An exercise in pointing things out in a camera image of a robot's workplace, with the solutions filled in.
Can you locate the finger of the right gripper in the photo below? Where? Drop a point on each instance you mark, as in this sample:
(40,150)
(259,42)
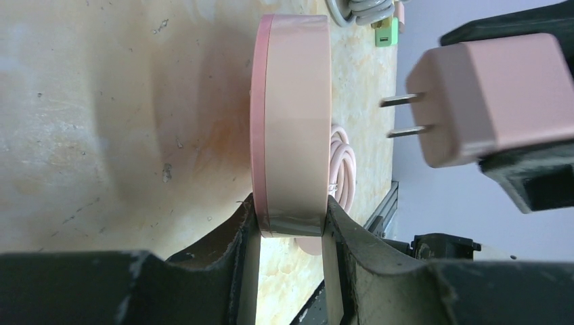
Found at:
(537,177)
(556,20)

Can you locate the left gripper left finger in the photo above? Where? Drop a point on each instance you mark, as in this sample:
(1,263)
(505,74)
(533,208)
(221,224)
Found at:
(213,281)

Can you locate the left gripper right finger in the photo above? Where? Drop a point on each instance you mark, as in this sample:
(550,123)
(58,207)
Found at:
(504,292)

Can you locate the brown-pink charger plug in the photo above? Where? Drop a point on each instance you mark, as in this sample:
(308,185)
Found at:
(399,13)

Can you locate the green plug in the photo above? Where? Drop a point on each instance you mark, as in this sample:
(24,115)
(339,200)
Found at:
(386,32)

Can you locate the round pink power socket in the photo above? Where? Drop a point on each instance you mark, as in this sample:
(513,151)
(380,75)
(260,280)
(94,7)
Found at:
(290,125)

